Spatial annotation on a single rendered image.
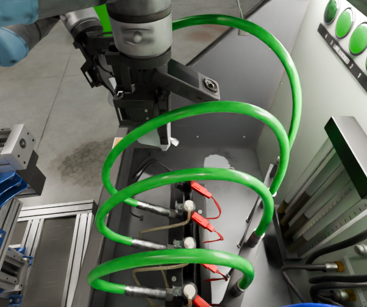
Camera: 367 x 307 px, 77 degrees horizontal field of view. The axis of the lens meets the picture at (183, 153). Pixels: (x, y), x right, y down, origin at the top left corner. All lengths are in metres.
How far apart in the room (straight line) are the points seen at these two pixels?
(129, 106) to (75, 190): 1.65
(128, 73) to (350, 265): 0.48
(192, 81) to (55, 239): 1.38
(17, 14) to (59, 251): 1.40
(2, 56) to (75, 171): 1.57
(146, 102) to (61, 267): 1.28
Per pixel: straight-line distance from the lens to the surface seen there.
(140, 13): 0.29
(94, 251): 0.67
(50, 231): 1.64
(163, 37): 0.31
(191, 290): 0.45
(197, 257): 0.25
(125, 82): 0.36
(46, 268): 1.56
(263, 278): 0.77
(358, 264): 0.51
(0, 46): 0.58
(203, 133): 0.89
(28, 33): 0.62
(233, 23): 0.39
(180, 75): 0.35
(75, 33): 0.61
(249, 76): 0.76
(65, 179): 2.07
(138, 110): 0.37
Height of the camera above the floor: 1.56
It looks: 51 degrees down
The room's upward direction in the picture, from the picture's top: straight up
